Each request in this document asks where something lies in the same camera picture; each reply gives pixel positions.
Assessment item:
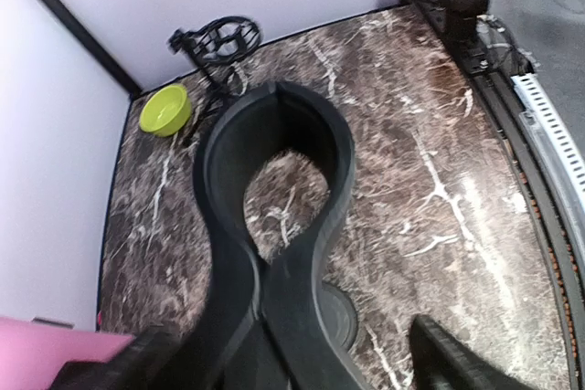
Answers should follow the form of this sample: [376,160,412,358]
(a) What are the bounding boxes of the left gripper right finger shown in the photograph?
[409,314,528,390]

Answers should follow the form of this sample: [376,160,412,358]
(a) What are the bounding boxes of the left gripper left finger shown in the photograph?
[49,325,193,390]

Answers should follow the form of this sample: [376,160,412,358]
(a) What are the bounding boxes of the black round-base stand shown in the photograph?
[185,81,367,389]

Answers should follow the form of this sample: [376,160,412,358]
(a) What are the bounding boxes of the black tripod shock-mount stand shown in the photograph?
[167,15,261,147]

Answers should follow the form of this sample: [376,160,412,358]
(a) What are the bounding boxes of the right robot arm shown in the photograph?
[439,0,490,42]

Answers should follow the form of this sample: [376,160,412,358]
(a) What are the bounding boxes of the pink microphone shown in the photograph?
[1,317,133,389]

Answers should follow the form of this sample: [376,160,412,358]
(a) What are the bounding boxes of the lime green bowl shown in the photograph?
[139,84,191,137]

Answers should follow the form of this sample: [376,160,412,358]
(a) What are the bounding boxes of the white slotted cable duct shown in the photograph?
[511,74,584,247]

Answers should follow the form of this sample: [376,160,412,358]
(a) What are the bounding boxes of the black front rail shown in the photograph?
[400,0,584,389]

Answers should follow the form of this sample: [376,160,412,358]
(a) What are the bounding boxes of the black right frame post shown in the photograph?
[39,0,143,99]

